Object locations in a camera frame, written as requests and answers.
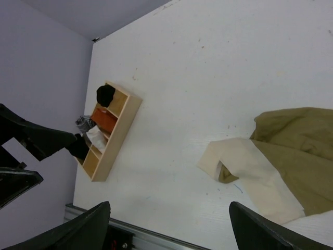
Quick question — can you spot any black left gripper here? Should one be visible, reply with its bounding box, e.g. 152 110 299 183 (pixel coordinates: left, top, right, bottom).
1 104 77 161

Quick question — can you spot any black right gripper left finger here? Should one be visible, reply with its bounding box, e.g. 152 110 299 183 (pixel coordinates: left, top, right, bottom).
7 202 111 249

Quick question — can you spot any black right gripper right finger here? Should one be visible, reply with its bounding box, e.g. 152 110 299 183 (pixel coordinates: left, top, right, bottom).
229 202 332 250

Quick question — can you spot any olive and cream underwear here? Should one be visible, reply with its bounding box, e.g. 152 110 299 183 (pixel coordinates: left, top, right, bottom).
198 107 332 224

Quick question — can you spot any black rolled cloth near compartment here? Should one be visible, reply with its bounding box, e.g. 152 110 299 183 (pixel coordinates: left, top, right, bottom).
66 133 89 161

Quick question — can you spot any black rolled cloth compartment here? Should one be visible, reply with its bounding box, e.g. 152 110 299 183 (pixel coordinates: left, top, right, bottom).
66 133 89 161
96 84 116 107

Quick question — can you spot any grey striped rolled cloth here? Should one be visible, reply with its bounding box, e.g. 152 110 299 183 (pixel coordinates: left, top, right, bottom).
75 115 96 135

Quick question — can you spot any white rolled cloth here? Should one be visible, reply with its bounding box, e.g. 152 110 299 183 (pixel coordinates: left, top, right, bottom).
86 126 107 153

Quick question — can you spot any wooden divided organizer box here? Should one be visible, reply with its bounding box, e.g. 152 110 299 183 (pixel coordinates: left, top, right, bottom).
74 82 142 182

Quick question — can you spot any orange rolled cloth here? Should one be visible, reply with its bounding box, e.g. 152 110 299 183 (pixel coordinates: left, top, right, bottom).
91 108 118 133

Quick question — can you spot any black rolled cloth far compartment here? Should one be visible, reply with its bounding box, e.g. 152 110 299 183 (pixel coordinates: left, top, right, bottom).
96 84 116 107

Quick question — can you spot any aluminium front rail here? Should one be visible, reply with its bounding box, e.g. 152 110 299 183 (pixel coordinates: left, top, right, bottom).
74 218 204 249

